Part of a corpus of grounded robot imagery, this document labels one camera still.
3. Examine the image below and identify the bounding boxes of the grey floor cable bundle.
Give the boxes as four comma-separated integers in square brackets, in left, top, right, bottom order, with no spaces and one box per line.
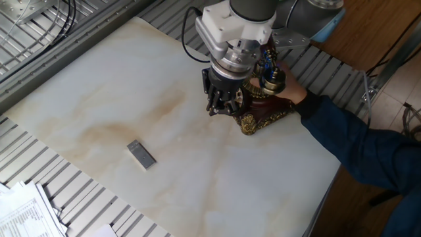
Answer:
[401,101,421,147]

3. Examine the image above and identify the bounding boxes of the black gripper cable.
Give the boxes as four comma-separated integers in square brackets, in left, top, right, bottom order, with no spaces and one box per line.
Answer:
[181,6,211,63]

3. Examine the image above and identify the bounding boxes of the glossy marble pattern board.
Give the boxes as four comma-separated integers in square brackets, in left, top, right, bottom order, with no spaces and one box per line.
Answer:
[3,16,341,237]

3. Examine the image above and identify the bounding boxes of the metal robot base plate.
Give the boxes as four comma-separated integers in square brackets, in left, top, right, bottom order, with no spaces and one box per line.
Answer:
[272,28,312,52]

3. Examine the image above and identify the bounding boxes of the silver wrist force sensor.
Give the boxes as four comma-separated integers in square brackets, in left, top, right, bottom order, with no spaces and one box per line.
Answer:
[210,41,267,80]

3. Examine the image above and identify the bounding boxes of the white cable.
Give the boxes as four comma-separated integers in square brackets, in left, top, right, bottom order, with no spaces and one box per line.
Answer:
[360,70,372,131]

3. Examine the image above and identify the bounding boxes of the stack of printed paper sheets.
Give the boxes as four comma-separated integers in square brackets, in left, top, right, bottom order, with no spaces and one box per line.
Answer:
[0,180,68,237]

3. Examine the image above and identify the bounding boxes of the antique red brass phone base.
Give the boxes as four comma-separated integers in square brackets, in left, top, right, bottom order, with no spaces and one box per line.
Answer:
[230,87,295,136]

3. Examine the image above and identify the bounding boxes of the aluminium frame post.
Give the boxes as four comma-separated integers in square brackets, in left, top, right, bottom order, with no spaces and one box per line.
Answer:
[360,19,421,103]

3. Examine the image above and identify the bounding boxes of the forearm in dark blue sleeve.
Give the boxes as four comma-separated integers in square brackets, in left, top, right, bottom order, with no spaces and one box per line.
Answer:
[294,90,421,237]

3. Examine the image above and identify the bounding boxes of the white plastic wrist mount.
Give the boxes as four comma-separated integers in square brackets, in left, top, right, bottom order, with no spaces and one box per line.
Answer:
[195,0,277,60]

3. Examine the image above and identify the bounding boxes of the black cable bundle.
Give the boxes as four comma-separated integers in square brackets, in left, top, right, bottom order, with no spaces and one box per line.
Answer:
[0,0,80,85]

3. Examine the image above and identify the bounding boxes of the metal bracket plate with holes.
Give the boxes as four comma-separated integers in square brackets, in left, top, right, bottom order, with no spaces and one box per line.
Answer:
[0,0,57,26]

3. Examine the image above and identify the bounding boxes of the person's bare hand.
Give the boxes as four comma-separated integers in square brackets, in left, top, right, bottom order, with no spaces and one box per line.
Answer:
[249,61,309,105]

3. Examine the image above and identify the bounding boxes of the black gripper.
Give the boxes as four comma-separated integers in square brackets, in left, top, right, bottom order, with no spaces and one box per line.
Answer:
[201,67,251,116]

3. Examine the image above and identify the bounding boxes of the blank white paper sheet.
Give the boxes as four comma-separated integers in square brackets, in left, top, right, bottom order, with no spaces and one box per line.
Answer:
[82,223,119,237]

